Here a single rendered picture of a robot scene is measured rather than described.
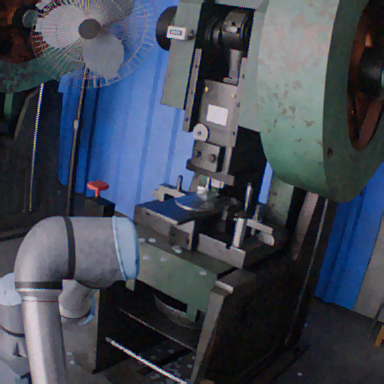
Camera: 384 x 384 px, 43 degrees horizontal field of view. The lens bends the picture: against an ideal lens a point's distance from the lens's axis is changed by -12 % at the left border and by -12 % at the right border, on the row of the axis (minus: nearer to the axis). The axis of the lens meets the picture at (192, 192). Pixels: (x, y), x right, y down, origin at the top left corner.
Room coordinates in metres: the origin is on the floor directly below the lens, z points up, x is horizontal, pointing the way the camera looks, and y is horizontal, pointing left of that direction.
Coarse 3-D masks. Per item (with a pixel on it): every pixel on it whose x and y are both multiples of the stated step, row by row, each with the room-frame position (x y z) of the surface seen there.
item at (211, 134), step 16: (208, 80) 1.69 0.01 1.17; (224, 80) 1.71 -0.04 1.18; (208, 96) 1.68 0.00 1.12; (224, 96) 1.65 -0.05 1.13; (208, 112) 1.68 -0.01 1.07; (224, 112) 1.64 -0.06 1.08; (208, 128) 1.67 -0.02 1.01; (224, 128) 1.64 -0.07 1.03; (208, 144) 1.63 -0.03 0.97; (224, 144) 1.63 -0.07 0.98; (192, 160) 1.66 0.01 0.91; (208, 160) 1.61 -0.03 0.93; (224, 160) 1.63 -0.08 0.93; (240, 160) 1.67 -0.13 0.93
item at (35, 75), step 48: (0, 0) 2.39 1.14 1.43; (48, 0) 2.60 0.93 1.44; (0, 48) 2.67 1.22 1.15; (48, 48) 2.63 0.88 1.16; (0, 96) 3.01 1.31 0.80; (48, 96) 2.92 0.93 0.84; (0, 144) 2.65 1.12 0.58; (48, 144) 2.96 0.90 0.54; (0, 192) 2.68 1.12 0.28; (48, 192) 2.99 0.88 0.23; (0, 240) 2.60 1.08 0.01
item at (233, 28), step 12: (240, 12) 1.68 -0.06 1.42; (252, 12) 1.69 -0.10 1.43; (228, 24) 1.65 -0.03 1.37; (240, 24) 1.64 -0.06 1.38; (228, 36) 1.67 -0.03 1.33; (240, 36) 1.65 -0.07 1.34; (228, 48) 1.70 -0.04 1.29; (240, 48) 1.66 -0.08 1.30; (228, 60) 1.69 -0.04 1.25; (240, 60) 1.67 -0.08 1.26
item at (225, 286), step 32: (288, 256) 1.76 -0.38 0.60; (320, 256) 1.98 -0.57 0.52; (224, 288) 1.37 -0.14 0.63; (256, 288) 1.50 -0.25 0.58; (288, 288) 1.76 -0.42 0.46; (224, 320) 1.36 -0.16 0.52; (256, 320) 1.59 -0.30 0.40; (288, 320) 1.87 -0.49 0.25; (224, 352) 1.45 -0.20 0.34; (256, 352) 1.68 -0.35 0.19; (288, 352) 1.95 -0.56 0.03
